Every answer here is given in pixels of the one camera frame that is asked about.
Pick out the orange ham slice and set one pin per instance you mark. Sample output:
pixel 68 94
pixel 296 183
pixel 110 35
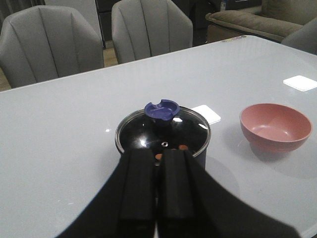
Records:
pixel 183 147
pixel 158 156

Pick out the left grey chair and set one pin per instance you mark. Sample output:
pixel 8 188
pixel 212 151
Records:
pixel 47 42

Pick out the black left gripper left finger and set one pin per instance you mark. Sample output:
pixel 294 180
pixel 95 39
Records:
pixel 125 206

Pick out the pink bowl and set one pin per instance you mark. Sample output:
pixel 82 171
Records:
pixel 275 128

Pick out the grey chair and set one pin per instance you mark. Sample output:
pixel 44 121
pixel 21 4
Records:
pixel 47 42
pixel 147 28

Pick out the olive sofa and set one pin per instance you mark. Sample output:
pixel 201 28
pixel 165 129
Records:
pixel 273 20

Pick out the glass lid blue knob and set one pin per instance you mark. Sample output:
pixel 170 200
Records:
pixel 161 124

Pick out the right grey chair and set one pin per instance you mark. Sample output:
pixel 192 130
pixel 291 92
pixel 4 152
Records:
pixel 147 28

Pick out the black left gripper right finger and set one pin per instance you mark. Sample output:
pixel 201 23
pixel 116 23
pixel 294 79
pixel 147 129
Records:
pixel 191 204

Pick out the dark blue saucepan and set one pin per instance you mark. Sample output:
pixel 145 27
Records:
pixel 201 156

